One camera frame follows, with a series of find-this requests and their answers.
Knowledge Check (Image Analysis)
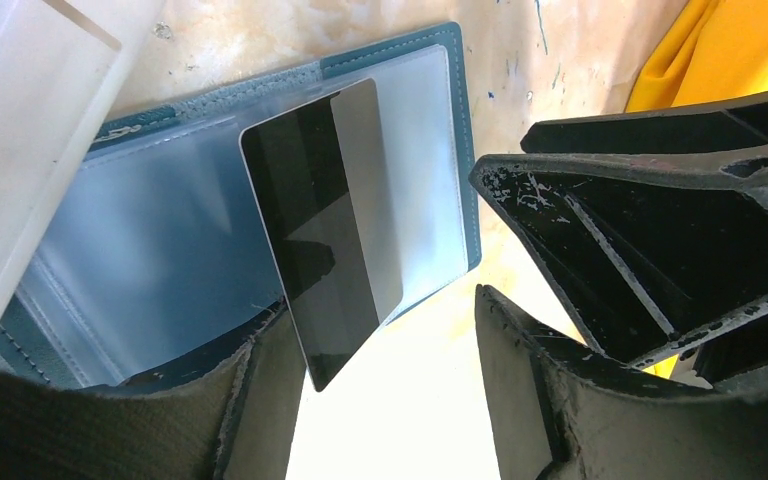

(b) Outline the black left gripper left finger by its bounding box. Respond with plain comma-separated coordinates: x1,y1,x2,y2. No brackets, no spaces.
0,303,305,479

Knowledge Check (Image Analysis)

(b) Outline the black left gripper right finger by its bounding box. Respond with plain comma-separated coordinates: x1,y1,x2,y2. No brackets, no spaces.
474,285,768,479

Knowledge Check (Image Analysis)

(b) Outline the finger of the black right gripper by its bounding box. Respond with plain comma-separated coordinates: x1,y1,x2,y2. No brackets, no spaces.
470,145,768,368
520,91,768,154

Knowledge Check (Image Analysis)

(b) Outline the blue leather card holder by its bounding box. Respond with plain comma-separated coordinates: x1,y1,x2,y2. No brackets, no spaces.
0,22,481,389

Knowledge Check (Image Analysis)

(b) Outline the dark grey credit card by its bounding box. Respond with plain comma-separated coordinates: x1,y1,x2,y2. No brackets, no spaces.
240,78,403,390

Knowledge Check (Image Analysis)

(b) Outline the white plastic card tray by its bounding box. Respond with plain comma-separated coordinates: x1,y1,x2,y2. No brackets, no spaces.
0,1,163,318

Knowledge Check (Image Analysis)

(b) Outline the yellow cloth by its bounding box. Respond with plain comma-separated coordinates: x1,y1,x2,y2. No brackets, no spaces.
625,0,768,113

